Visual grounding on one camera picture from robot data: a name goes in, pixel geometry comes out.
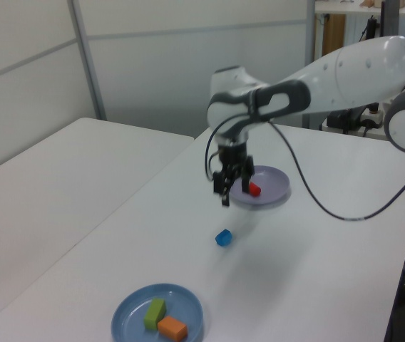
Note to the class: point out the black electronics box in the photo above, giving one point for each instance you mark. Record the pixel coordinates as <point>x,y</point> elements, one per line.
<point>341,119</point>

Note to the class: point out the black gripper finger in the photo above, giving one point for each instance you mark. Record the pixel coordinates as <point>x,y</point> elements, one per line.
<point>248,171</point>
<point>220,181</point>

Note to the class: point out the white emergency stop box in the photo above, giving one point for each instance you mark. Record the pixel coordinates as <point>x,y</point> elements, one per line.
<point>374,119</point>

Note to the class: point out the red cylinder block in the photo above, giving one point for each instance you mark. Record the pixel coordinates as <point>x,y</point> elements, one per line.
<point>255,190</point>

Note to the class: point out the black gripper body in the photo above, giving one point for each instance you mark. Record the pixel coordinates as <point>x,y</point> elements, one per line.
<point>231,156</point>

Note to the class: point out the green rectangular block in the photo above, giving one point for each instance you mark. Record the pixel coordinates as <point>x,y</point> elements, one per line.
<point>154,313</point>

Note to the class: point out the purple plate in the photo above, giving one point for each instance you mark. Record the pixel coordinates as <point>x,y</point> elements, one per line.
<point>274,181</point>

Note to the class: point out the orange rectangular block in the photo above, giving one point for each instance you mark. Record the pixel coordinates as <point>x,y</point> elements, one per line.
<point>172,327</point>

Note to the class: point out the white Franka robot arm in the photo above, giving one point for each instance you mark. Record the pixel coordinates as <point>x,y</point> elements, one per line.
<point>352,75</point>

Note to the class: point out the grey partition post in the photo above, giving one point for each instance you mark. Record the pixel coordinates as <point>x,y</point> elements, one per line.
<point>310,32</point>
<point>87,64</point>

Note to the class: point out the black monitor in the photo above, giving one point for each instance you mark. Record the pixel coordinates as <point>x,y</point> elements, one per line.
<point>389,18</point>

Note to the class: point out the brown wooden cabinet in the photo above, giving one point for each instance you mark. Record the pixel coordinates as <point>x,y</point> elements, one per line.
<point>332,32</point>

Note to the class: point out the blue plate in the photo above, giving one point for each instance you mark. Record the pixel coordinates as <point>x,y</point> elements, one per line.
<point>131,320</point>

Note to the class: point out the small blue block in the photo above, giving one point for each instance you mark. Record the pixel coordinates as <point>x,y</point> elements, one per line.
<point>223,237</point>

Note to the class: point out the white background desk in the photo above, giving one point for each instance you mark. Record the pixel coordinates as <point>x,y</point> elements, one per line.
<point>373,133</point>

